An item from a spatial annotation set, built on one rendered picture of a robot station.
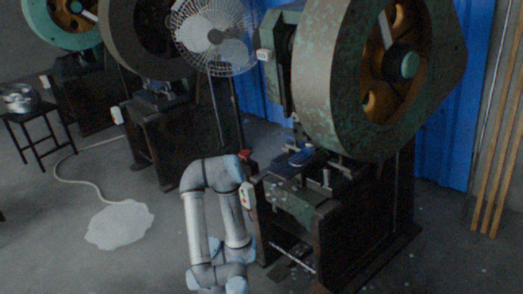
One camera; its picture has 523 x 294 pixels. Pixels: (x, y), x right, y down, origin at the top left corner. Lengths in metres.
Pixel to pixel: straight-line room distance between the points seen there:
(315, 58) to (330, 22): 0.12
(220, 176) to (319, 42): 0.61
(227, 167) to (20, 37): 6.83
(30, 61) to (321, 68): 7.15
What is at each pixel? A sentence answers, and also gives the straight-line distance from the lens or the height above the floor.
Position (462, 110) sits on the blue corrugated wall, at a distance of 3.00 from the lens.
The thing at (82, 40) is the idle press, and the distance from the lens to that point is 4.67.
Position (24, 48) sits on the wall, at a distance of 8.20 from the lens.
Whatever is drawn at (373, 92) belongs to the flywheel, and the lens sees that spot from 1.77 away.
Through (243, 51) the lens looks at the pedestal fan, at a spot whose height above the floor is 1.17.
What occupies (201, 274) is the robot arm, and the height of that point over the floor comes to 0.80.
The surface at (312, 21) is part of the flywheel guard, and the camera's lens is 1.47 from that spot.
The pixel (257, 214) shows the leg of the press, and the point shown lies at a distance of 2.40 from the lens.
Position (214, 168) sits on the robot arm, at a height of 1.08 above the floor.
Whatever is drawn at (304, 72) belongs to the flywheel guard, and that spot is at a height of 1.40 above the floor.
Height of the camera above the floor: 1.89
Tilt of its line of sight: 31 degrees down
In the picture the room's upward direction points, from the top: 8 degrees counter-clockwise
